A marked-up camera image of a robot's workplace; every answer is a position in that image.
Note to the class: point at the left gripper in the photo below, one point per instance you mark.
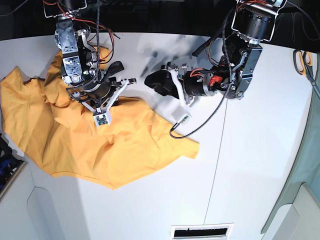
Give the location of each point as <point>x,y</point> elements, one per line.
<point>196,83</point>

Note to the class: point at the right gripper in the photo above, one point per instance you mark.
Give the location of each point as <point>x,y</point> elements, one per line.
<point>95,92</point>

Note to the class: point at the orange t-shirt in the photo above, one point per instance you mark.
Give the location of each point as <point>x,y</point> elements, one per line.
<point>60,136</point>

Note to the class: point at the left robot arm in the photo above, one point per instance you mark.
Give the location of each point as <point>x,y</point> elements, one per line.
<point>253,22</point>

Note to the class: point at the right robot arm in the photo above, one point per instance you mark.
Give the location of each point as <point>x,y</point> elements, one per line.
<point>87,72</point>

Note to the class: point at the blue black clutter bin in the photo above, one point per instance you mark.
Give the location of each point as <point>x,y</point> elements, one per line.
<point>9,164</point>

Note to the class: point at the white table slot vent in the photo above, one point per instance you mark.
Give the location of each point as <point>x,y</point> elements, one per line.
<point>220,231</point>

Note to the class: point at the green cloth at right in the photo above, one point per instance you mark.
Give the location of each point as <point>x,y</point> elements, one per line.
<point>306,166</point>

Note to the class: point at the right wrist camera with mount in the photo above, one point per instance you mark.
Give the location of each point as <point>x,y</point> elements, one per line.
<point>101,114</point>

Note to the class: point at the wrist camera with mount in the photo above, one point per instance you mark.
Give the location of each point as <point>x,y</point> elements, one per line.
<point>186,102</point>
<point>101,114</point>

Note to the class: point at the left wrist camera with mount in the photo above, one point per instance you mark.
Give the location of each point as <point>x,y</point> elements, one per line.
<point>186,102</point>

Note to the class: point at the orange handled scissors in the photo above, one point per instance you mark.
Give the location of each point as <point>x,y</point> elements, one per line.
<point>303,64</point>

